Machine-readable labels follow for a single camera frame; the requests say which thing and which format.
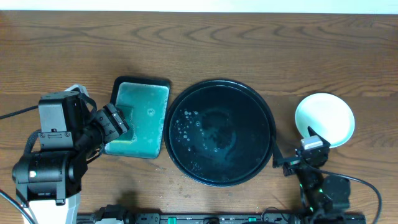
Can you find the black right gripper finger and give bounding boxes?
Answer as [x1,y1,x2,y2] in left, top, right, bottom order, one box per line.
[307,126,330,146]
[272,137,284,168]

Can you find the mint green plate with stain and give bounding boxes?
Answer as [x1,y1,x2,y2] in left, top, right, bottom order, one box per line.
[295,93,355,148]

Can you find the green yellow sponge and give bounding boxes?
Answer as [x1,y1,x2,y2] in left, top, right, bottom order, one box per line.
[107,105,137,146]

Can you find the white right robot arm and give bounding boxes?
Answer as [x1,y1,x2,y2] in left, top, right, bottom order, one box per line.
[272,126,351,223]

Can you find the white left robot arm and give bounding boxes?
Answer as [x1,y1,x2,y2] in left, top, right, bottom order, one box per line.
[12,91,129,223]

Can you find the round black tray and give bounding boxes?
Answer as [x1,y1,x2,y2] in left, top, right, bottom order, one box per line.
[164,80,277,187]

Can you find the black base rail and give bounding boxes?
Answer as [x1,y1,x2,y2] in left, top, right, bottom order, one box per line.
[76,205,368,224]

